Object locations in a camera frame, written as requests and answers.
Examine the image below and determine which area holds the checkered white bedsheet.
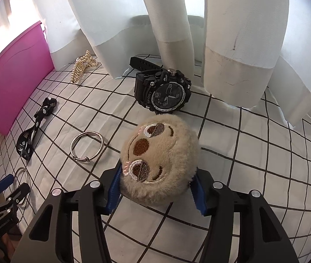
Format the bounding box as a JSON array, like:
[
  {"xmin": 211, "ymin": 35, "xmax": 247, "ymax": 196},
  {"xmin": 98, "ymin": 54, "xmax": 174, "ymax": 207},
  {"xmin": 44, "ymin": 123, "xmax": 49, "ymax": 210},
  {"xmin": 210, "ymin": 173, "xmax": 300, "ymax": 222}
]
[{"xmin": 0, "ymin": 53, "xmax": 311, "ymax": 263}]

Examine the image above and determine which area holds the beige plush sloth head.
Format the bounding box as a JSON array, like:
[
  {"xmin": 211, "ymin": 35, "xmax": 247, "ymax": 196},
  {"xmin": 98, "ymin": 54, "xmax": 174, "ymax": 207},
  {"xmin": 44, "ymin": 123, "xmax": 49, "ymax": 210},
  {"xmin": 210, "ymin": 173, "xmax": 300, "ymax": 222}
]
[{"xmin": 119, "ymin": 114, "xmax": 200, "ymax": 205}]

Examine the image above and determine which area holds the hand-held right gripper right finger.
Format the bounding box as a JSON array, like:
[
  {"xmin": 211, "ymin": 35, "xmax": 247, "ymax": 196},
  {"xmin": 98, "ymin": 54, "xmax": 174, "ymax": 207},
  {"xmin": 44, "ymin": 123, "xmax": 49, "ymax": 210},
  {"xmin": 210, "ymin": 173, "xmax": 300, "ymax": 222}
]
[{"xmin": 189, "ymin": 168, "xmax": 291, "ymax": 263}]

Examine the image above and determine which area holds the thin silver bangle bracelet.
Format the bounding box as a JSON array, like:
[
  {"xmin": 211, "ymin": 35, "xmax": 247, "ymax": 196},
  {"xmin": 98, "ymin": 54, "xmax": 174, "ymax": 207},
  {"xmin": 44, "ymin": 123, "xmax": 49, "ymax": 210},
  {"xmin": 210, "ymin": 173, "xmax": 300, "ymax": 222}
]
[{"xmin": 13, "ymin": 167, "xmax": 29, "ymax": 208}]

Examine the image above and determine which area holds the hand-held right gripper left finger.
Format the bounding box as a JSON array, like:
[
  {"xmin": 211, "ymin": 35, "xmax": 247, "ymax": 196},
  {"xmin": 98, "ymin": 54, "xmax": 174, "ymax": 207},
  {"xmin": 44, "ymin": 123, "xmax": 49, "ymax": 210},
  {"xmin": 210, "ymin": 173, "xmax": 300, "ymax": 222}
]
[{"xmin": 21, "ymin": 161, "xmax": 125, "ymax": 263}]

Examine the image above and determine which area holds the black sport wristwatch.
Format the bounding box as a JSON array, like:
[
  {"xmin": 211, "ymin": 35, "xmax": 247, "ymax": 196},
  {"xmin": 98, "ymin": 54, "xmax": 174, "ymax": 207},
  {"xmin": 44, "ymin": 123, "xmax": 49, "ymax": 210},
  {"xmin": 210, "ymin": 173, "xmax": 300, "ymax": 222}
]
[{"xmin": 130, "ymin": 56, "xmax": 192, "ymax": 115}]

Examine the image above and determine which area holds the gold pearl hair clip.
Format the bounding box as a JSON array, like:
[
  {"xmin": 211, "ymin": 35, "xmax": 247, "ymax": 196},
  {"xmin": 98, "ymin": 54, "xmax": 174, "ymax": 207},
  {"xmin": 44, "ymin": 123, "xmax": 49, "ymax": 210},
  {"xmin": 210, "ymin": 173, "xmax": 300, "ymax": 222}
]
[{"xmin": 71, "ymin": 50, "xmax": 100, "ymax": 84}]

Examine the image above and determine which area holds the black printed hair band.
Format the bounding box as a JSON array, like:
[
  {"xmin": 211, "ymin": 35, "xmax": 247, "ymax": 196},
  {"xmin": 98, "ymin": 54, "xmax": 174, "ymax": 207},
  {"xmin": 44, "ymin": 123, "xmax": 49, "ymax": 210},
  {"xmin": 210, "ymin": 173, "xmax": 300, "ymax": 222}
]
[{"xmin": 16, "ymin": 97, "xmax": 58, "ymax": 161}]

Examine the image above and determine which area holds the white curtain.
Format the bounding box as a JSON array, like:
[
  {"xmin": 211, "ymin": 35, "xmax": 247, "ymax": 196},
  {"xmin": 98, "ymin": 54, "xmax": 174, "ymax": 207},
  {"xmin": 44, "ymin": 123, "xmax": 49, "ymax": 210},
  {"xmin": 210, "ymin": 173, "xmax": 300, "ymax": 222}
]
[{"xmin": 0, "ymin": 0, "xmax": 311, "ymax": 125}]

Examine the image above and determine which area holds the pink storage box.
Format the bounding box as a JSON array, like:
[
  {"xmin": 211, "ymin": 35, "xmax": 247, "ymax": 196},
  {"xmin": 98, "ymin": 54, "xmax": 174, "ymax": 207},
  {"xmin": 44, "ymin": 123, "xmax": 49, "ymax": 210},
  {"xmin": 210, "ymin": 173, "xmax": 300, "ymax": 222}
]
[{"xmin": 0, "ymin": 20, "xmax": 56, "ymax": 136}]

